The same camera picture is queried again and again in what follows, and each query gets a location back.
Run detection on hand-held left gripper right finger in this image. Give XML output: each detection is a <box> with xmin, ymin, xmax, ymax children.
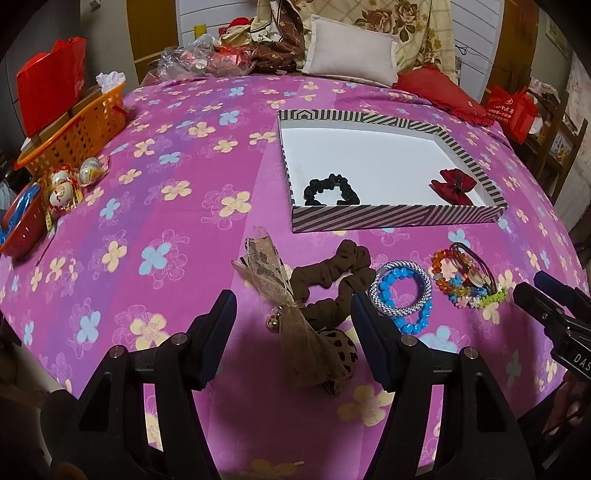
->
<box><xmin>350</xmin><ymin>292</ymin><xmax>541</xmax><ymax>480</ymax></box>

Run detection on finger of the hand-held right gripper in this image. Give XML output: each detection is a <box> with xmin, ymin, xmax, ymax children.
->
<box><xmin>534</xmin><ymin>271</ymin><xmax>591</xmax><ymax>303</ymax></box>
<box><xmin>513</xmin><ymin>281</ymin><xmax>578</xmax><ymax>334</ymax></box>

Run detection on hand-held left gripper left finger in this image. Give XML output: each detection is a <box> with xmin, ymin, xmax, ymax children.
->
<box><xmin>60</xmin><ymin>290</ymin><xmax>238</xmax><ymax>480</ymax></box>

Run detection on silver rope bracelet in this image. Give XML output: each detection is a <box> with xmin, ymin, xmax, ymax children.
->
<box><xmin>370</xmin><ymin>261</ymin><xmax>432</xmax><ymax>318</ymax></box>

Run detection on blue bead bracelet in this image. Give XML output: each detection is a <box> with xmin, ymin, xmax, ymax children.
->
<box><xmin>376</xmin><ymin>270</ymin><xmax>434</xmax><ymax>335</ymax></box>

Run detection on green and blue flower hairband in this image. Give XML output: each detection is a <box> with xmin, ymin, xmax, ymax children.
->
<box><xmin>445</xmin><ymin>274</ymin><xmax>511</xmax><ymax>310</ymax></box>

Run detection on brown hair tie with charm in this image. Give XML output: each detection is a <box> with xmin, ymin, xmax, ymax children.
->
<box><xmin>450</xmin><ymin>242</ymin><xmax>509</xmax><ymax>296</ymax></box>

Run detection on leopard mesh hair bow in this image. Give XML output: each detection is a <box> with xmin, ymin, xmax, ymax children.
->
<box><xmin>232</xmin><ymin>226</ymin><xmax>358</xmax><ymax>398</ymax></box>

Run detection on brown scrunchie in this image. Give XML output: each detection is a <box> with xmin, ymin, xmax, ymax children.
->
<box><xmin>290</xmin><ymin>240</ymin><xmax>377</xmax><ymax>330</ymax></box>

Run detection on orange bead bracelet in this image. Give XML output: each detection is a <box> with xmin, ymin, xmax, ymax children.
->
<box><xmin>431</xmin><ymin>249</ymin><xmax>467</xmax><ymax>296</ymax></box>

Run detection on striped shallow box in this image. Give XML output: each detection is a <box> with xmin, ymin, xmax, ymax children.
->
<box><xmin>277</xmin><ymin>109</ymin><xmax>509</xmax><ymax>234</ymax></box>

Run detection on red satin hair bow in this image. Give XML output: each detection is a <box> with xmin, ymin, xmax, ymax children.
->
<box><xmin>430</xmin><ymin>168</ymin><xmax>478</xmax><ymax>205</ymax></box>

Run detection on wooden chair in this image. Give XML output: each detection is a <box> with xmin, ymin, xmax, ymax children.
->
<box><xmin>522</xmin><ymin>88</ymin><xmax>578</xmax><ymax>204</ymax></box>

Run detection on black scrunchie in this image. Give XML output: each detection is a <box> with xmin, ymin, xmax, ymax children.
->
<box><xmin>303</xmin><ymin>174</ymin><xmax>361</xmax><ymax>207</ymax></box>

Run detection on red shopping bag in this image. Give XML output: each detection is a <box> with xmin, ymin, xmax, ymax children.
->
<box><xmin>485</xmin><ymin>84</ymin><xmax>539</xmax><ymax>144</ymax></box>

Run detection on pink floral bedsheet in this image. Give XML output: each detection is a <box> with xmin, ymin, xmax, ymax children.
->
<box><xmin>0</xmin><ymin>74</ymin><xmax>583</xmax><ymax>480</ymax></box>

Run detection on red bowl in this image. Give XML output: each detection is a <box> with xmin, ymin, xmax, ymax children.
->
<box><xmin>0</xmin><ymin>185</ymin><xmax>49</xmax><ymax>257</ymax></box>

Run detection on red cushion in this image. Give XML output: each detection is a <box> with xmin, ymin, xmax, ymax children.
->
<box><xmin>394</xmin><ymin>67</ymin><xmax>495</xmax><ymax>125</ymax></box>

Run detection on orange plastic basket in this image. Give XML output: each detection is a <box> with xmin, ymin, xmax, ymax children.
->
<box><xmin>14</xmin><ymin>80</ymin><xmax>129</xmax><ymax>176</ymax></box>

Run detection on red snack packaging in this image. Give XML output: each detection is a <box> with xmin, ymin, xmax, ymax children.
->
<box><xmin>210</xmin><ymin>46</ymin><xmax>254</xmax><ymax>77</ymax></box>

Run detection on clear plastic bags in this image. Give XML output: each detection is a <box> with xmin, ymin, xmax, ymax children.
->
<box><xmin>157</xmin><ymin>39</ymin><xmax>227</xmax><ymax>79</ymax></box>

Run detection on white tissue paper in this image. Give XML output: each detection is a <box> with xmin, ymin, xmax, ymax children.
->
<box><xmin>95</xmin><ymin>71</ymin><xmax>126</xmax><ymax>93</ymax></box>

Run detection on brown patterned quilt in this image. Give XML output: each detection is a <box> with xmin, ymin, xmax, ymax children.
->
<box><xmin>249</xmin><ymin>0</ymin><xmax>308</xmax><ymax>75</ymax></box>

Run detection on beige pillow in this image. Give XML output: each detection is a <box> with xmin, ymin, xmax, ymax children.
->
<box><xmin>302</xmin><ymin>15</ymin><xmax>400</xmax><ymax>88</ymax></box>

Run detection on cream floral quilt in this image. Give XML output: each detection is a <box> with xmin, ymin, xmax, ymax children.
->
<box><xmin>256</xmin><ymin>0</ymin><xmax>462</xmax><ymax>86</ymax></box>

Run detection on red plush toy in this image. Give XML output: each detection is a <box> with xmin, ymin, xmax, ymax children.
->
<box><xmin>219</xmin><ymin>17</ymin><xmax>252</xmax><ymax>47</ymax></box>

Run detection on red paper bag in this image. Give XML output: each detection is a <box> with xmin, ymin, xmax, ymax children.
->
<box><xmin>17</xmin><ymin>38</ymin><xmax>87</xmax><ymax>137</ymax></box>

